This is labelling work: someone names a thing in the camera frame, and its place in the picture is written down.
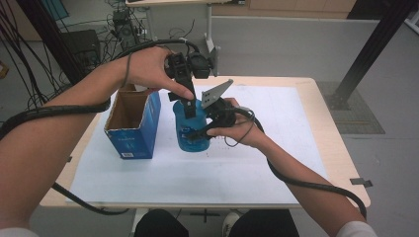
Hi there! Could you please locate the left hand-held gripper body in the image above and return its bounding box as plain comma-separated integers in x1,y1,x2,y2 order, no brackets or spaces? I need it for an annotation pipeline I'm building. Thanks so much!
164,45,221,95

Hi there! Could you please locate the person's right hand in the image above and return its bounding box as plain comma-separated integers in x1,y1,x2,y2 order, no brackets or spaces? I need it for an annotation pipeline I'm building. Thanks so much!
207,97,269,149

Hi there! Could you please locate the blue cardboard box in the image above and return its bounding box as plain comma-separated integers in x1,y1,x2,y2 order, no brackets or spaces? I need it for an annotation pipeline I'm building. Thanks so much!
104,83,162,160

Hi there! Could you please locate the left gripper black corrugated cable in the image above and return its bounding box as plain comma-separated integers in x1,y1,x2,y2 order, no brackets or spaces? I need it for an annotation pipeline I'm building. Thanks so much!
0,39,202,216

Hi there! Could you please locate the blue plastic bottle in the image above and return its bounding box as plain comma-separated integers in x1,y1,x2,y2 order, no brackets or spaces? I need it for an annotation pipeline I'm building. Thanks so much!
172,98,211,153

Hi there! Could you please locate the person's left leg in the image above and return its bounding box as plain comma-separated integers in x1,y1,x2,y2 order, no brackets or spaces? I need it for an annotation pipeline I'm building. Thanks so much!
132,209,191,237

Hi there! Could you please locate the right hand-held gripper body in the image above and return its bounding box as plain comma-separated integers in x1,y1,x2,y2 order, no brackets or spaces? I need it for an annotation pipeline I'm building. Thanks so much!
201,78,238,129

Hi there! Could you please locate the person's white sleeve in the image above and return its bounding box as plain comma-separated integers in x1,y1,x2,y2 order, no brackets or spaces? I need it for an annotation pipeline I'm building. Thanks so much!
335,220,378,237
0,226,39,237

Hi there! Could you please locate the white desk frame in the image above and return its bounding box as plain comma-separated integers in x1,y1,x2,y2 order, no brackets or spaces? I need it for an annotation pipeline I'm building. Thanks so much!
125,0,246,67

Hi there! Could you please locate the black metal post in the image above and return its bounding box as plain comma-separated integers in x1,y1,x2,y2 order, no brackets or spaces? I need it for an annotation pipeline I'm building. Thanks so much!
334,0,419,103
16,0,93,87

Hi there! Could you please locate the white table mat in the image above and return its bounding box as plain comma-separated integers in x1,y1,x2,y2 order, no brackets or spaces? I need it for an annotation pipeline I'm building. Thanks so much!
65,84,329,205

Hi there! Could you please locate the person's right leg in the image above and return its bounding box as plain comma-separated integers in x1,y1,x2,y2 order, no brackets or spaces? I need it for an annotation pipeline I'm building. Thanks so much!
228,209,300,237

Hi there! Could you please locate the black equipment case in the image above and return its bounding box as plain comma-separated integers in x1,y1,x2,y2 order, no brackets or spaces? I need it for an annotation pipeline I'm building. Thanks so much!
60,29,102,67

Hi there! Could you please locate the person's leg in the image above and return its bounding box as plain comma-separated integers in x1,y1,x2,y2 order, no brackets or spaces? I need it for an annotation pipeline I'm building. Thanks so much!
132,209,191,237
228,209,300,237

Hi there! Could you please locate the person's left hand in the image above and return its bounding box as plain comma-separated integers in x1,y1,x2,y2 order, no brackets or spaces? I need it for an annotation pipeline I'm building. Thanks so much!
125,45,196,102

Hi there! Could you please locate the tangle of black floor cables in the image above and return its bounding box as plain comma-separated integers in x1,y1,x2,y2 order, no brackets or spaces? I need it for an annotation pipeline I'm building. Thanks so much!
0,0,156,110

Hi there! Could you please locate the computer tower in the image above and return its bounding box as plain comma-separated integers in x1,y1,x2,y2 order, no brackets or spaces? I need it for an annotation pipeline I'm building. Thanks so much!
112,8,141,50

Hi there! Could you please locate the dark grey floor mat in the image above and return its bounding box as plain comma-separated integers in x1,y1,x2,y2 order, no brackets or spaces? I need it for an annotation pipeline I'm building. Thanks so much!
315,80,386,135

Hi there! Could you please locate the wooden cabinet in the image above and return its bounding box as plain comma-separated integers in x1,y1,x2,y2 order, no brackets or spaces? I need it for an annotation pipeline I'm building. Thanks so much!
211,0,357,19

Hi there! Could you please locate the white shoe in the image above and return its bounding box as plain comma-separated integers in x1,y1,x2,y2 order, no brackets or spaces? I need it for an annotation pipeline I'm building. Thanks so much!
221,211,241,237

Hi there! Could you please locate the right thin black wrist cord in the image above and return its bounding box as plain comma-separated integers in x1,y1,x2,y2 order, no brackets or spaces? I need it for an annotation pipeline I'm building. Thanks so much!
224,110,256,148

